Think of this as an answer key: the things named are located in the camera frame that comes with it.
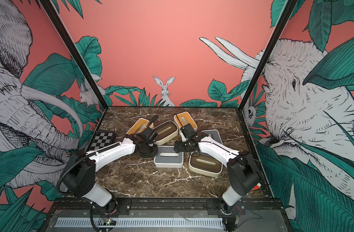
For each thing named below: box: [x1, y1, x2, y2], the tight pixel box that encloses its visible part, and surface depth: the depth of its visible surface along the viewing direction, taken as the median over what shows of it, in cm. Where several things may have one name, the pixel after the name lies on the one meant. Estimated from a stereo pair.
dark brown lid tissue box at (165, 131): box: [152, 120, 179, 145], surface depth 101 cm
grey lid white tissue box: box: [153, 145, 184, 169], surface depth 89 cm
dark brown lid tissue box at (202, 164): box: [188, 150, 223, 177], surface depth 85 cm
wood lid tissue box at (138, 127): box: [125, 117, 155, 135], surface depth 105 cm
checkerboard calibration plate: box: [89, 130, 116, 151], surface depth 100 cm
